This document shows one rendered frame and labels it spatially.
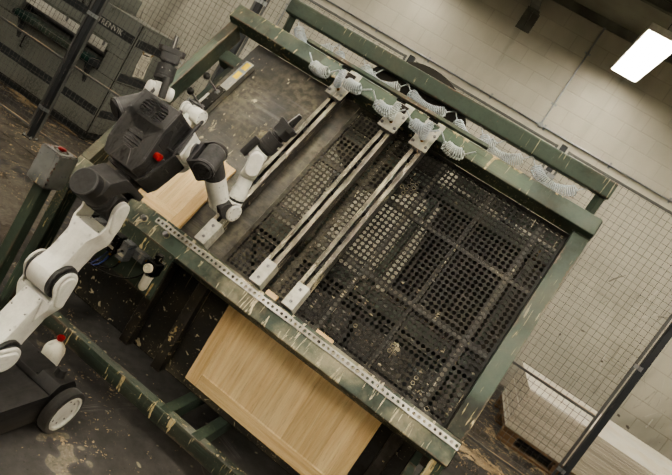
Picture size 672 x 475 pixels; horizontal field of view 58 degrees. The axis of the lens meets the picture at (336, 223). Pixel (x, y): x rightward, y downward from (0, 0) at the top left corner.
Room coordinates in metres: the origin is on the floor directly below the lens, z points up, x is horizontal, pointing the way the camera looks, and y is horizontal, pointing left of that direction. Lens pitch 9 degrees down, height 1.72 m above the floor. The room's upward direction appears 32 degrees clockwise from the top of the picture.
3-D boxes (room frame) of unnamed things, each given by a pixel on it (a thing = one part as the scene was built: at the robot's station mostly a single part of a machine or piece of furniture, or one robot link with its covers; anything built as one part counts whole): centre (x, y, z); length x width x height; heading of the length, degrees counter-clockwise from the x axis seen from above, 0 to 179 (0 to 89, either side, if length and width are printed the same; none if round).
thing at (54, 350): (2.58, 0.80, 0.10); 0.10 x 0.10 x 0.20
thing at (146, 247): (2.60, 0.79, 0.69); 0.50 x 0.14 x 0.24; 75
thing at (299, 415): (2.66, -0.21, 0.53); 0.90 x 0.02 x 0.55; 75
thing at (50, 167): (2.65, 1.23, 0.84); 0.12 x 0.12 x 0.18; 75
